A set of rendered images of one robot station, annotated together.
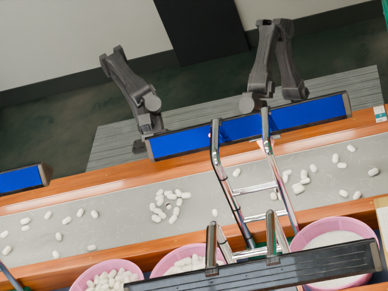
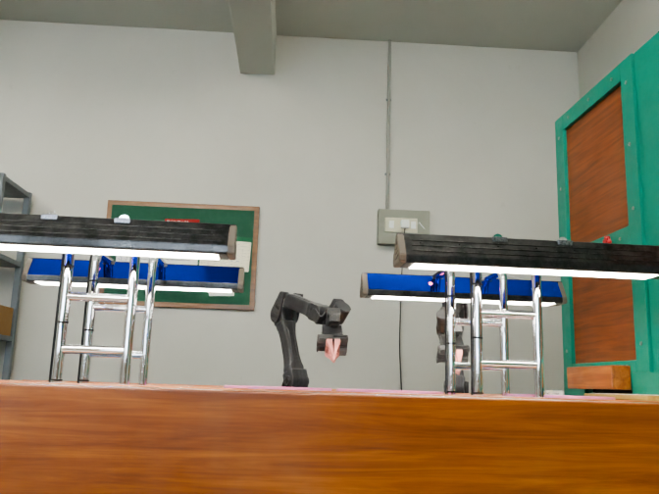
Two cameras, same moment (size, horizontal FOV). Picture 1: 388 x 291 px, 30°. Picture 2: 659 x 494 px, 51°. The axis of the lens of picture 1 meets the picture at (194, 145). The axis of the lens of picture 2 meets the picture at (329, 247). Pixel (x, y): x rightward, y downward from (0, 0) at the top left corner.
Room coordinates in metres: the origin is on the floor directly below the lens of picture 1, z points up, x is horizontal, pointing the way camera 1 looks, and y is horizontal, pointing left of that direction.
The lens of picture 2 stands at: (-0.04, 1.01, 0.78)
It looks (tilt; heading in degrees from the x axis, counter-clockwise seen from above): 11 degrees up; 337
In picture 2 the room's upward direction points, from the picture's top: 2 degrees clockwise
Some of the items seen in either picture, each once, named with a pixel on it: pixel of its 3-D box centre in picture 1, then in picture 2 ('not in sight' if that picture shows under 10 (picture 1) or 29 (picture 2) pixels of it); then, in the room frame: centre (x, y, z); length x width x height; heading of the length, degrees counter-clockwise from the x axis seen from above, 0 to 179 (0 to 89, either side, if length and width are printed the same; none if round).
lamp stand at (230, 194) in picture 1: (260, 184); (469, 346); (1.63, -0.14, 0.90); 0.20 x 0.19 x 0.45; 72
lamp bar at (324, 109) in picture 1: (245, 124); (462, 288); (1.71, -0.17, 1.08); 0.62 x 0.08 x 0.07; 72
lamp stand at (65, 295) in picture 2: not in sight; (87, 321); (1.55, 0.91, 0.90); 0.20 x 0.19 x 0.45; 72
